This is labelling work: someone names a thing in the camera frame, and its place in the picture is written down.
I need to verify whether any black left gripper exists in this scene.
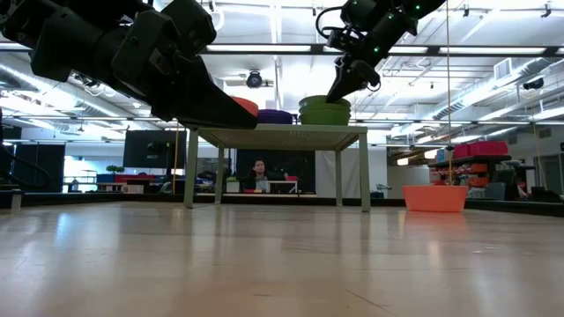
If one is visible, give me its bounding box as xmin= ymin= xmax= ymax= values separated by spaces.
xmin=109 ymin=11 xmax=259 ymax=129

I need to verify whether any black aluminium table frame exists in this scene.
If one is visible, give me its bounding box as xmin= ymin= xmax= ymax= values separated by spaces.
xmin=0 ymin=188 xmax=564 ymax=217

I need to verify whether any small white table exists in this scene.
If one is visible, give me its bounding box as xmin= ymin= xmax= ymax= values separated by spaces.
xmin=265 ymin=179 xmax=300 ymax=195

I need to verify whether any green perforated metal rack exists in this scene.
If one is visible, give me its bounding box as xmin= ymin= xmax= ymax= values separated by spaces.
xmin=183 ymin=122 xmax=372 ymax=213

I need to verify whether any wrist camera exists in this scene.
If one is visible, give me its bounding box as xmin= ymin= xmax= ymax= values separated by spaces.
xmin=152 ymin=0 xmax=218 ymax=58
xmin=325 ymin=26 xmax=360 ymax=52

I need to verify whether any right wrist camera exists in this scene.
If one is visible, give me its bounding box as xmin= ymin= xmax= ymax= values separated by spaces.
xmin=325 ymin=26 xmax=360 ymax=52

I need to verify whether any orange plastic bowl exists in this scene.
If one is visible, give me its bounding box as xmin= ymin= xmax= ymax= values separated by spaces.
xmin=401 ymin=184 xmax=470 ymax=214
xmin=232 ymin=96 xmax=260 ymax=119

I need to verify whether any black linear pendant light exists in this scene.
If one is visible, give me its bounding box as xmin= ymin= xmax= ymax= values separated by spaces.
xmin=197 ymin=42 xmax=564 ymax=57

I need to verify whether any black monitor screen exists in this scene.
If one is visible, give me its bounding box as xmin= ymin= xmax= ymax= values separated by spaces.
xmin=15 ymin=143 xmax=66 ymax=194

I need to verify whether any yellow hanging cord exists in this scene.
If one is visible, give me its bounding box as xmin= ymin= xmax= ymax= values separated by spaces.
xmin=444 ymin=0 xmax=455 ymax=186
xmin=171 ymin=122 xmax=180 ymax=195

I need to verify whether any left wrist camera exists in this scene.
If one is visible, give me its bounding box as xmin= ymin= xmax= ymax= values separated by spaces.
xmin=152 ymin=0 xmax=218 ymax=58

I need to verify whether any black wall television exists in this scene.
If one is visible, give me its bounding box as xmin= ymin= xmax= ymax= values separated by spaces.
xmin=122 ymin=129 xmax=189 ymax=170

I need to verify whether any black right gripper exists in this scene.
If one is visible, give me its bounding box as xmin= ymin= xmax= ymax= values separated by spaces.
xmin=326 ymin=21 xmax=397 ymax=103

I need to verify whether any silver ventilation duct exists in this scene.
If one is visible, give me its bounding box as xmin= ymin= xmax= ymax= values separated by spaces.
xmin=431 ymin=56 xmax=564 ymax=121

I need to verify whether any black ceiling camera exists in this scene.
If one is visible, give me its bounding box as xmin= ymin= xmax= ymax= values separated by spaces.
xmin=245 ymin=70 xmax=264 ymax=89

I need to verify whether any black storage shelf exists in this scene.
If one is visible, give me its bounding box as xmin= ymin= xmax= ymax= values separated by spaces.
xmin=429 ymin=151 xmax=515 ymax=202

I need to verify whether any large red storage bin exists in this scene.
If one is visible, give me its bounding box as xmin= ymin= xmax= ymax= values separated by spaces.
xmin=469 ymin=140 xmax=509 ymax=157

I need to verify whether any white air vent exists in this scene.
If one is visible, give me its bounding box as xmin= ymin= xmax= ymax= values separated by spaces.
xmin=493 ymin=56 xmax=513 ymax=80

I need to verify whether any person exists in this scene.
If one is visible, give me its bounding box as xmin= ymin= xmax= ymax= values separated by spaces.
xmin=246 ymin=158 xmax=271 ymax=194

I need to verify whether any dark partition screen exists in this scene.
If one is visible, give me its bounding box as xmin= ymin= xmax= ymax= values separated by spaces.
xmin=235 ymin=149 xmax=316 ymax=195

